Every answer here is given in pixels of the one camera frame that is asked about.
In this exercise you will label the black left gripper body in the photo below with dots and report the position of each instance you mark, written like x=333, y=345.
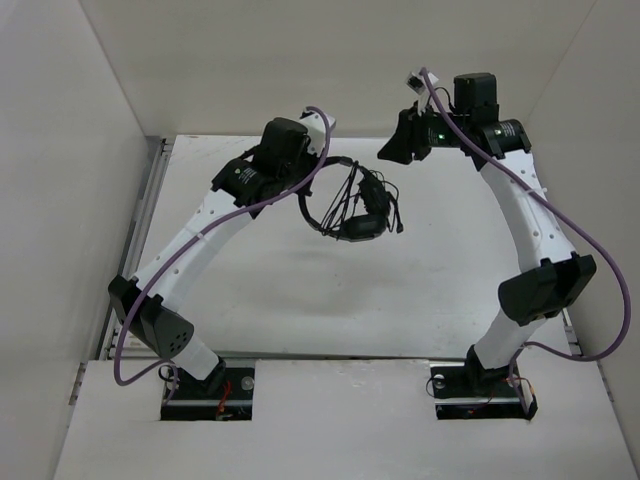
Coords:
x=294, y=173

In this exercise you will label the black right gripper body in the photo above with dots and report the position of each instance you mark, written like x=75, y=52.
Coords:
x=434, y=130

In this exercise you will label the black headset with microphone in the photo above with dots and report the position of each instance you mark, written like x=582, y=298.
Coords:
x=365, y=206

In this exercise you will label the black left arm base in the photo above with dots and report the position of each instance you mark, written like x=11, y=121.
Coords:
x=231, y=401

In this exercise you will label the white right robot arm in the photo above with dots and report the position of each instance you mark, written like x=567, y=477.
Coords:
x=552, y=273

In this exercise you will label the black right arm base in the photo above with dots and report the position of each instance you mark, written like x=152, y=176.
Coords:
x=455, y=398

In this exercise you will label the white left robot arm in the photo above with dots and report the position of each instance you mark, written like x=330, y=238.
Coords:
x=290, y=153

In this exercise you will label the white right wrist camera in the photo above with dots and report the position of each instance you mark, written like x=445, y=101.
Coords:
x=415, y=81

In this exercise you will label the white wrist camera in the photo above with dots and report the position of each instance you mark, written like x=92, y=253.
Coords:
x=316, y=131
x=415, y=81

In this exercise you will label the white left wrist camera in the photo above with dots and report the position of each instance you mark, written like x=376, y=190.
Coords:
x=316, y=131

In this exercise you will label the aluminium table edge rail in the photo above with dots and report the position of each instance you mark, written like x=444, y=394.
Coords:
x=159, y=151

